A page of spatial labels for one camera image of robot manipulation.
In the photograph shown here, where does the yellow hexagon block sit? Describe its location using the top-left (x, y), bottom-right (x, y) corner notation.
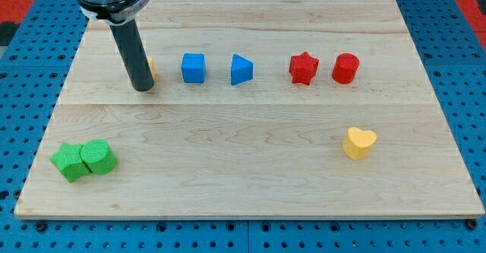
top-left (147, 57), bottom-right (157, 80)

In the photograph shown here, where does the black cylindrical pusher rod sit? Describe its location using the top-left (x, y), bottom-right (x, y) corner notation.
top-left (110, 20), bottom-right (155, 92)

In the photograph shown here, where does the red star block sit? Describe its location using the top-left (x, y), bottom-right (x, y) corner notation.
top-left (289, 51), bottom-right (319, 86)

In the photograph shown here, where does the blue triangle block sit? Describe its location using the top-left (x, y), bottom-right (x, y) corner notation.
top-left (230, 54), bottom-right (254, 85)

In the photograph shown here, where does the light wooden board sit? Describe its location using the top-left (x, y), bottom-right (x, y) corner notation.
top-left (14, 0), bottom-right (484, 220)

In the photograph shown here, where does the green star block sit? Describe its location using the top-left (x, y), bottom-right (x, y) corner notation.
top-left (49, 142), bottom-right (91, 183)

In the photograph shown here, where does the blue cube block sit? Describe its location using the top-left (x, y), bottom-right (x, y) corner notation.
top-left (181, 53), bottom-right (206, 84)

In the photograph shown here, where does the green cylinder block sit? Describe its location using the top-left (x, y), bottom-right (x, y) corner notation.
top-left (80, 139), bottom-right (117, 175)

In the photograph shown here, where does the red cylinder block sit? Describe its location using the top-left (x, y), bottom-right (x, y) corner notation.
top-left (332, 53), bottom-right (360, 84)

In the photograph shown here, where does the yellow heart block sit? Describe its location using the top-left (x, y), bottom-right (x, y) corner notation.
top-left (342, 127), bottom-right (377, 160)

